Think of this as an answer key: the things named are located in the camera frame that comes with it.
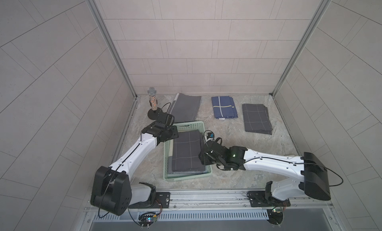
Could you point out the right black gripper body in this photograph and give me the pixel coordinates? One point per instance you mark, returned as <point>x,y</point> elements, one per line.
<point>207,159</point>

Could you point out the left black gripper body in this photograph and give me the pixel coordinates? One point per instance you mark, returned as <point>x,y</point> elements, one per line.
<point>170,133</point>

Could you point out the mint green plastic basket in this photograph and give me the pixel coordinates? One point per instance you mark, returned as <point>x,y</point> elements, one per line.
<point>168,146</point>

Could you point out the dark grey checked pillowcase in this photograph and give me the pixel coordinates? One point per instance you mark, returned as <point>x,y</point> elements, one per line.
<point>186,150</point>
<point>256,119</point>

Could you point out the blue striped pillowcase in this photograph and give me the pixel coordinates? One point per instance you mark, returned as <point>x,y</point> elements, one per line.
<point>224,107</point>

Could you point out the beige grey pillowcase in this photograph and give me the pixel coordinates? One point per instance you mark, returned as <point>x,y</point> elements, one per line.
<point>171,171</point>

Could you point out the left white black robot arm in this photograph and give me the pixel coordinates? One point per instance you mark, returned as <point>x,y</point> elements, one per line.
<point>112,190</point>

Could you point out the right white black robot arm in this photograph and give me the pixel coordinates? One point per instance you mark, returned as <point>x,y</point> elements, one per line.
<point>305,175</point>

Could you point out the plain grey folded pillowcase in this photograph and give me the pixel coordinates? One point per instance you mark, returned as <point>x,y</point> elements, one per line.
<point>185,108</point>

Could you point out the right green circuit board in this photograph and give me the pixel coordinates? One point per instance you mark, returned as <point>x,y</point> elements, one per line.
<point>275,218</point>

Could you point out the green circuit board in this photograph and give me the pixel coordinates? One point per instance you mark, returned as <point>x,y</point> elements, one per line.
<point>147,219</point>
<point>275,218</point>

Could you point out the left green circuit board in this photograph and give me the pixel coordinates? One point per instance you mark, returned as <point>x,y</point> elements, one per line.
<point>147,219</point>

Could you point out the aluminium mounting rail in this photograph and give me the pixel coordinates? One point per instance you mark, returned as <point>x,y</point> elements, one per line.
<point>230,199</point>

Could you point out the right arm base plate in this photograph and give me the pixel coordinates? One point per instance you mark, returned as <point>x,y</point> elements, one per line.
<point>265,199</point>

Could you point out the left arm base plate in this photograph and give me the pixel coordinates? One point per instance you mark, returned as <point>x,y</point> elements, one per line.
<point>161,200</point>

